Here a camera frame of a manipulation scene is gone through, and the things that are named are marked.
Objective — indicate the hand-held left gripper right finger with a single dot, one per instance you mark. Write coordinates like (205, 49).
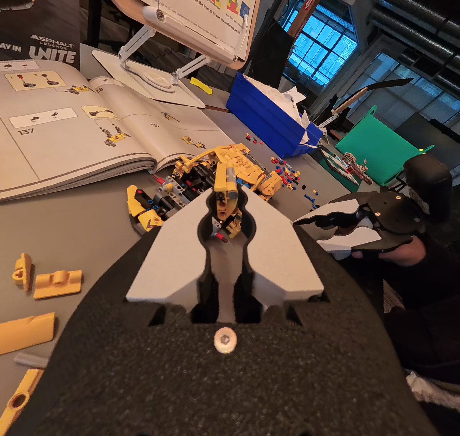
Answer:
(284, 263)

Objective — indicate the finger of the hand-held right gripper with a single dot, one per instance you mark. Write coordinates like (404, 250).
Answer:
(352, 238)
(338, 212)

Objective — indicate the small yellow brick bracket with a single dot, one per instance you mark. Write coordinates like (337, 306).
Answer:
(57, 285)
(23, 272)

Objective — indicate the green plastic carry case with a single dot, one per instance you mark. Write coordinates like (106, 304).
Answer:
(381, 148)

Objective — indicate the small tan brick model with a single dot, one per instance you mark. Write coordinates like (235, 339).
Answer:
(351, 164)

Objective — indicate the yellow brick wing piece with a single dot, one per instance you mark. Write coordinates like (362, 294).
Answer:
(227, 199)

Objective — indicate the blue plastic bin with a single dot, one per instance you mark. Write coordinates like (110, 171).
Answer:
(269, 123)

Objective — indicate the printed instruction sheet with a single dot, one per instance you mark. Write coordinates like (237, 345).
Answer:
(201, 1)

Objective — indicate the person's right hand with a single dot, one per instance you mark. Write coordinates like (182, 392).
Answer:
(402, 252)

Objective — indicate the yellow sticky note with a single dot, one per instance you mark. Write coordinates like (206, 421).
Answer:
(201, 85)

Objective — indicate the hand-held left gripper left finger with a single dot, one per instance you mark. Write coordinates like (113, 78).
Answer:
(169, 263)

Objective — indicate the open instruction booklet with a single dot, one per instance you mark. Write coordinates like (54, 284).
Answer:
(86, 127)

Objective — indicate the grey desk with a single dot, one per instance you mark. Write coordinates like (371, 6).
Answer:
(93, 227)

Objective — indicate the grey brick axle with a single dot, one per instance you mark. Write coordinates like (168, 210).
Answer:
(32, 360)

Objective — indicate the white crumpled papers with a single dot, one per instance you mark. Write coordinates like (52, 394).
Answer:
(284, 98)

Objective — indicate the curved black desk lamp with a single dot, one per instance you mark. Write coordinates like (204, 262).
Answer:
(366, 94)

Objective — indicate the toy car set box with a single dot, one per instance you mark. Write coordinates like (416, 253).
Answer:
(36, 19)

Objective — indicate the yellow toy brick car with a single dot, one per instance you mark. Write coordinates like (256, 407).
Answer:
(187, 181)

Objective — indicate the person's right forearm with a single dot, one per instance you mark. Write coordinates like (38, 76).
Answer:
(424, 306)

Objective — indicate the yellow perforated brick beam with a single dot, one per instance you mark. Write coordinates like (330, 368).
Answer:
(18, 404)

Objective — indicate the scattered small brick pieces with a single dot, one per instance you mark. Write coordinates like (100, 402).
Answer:
(295, 173)

